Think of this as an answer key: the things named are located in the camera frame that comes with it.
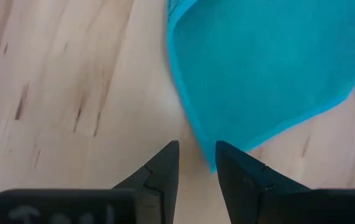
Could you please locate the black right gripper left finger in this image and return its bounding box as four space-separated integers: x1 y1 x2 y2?
0 140 180 224

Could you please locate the teal microfiber towel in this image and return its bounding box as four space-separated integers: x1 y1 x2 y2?
166 0 355 174

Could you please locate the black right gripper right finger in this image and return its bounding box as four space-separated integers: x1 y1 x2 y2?
216 141 355 224

